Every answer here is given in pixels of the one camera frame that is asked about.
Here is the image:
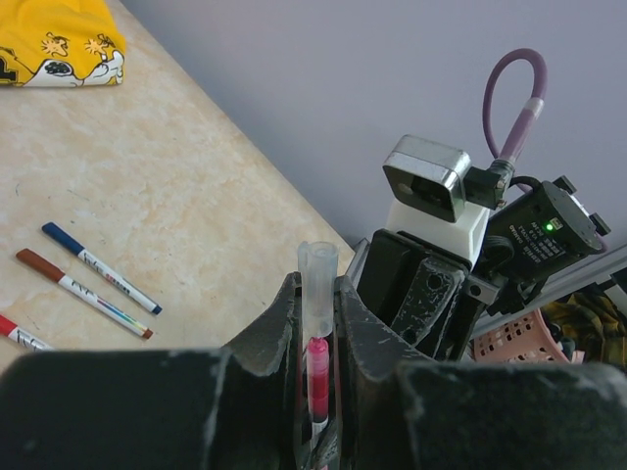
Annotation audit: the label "dark red pen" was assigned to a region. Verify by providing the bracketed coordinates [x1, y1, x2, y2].
[306, 337, 330, 451]

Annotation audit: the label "yellow folded t-shirt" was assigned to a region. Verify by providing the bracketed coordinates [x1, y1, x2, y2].
[1, 0, 125, 88]

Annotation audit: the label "white pen blue markings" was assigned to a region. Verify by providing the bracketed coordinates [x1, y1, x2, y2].
[15, 248, 155, 341]

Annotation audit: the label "white pen red tip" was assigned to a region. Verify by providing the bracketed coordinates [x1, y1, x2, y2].
[0, 314, 53, 352]

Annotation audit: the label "blue pen cap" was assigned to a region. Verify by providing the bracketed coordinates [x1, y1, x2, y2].
[41, 221, 85, 257]

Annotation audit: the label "pink plastic basket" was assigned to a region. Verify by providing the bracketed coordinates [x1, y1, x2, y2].
[472, 309, 570, 363]

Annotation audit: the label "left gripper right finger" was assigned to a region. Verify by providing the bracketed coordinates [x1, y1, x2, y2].
[334, 277, 626, 469]

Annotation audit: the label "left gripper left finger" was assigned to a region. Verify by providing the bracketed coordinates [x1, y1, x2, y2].
[1, 273, 304, 469]

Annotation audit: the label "small red pen cap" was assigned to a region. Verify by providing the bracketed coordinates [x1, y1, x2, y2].
[16, 249, 65, 283]

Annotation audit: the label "clear plastic pen cap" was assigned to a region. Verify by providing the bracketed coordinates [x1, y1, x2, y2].
[298, 241, 339, 344]

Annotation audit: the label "yellow plaid cloth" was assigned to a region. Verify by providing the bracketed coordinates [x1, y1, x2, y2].
[541, 292, 626, 372]

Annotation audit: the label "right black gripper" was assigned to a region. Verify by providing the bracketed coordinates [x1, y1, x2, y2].
[357, 175, 611, 361]

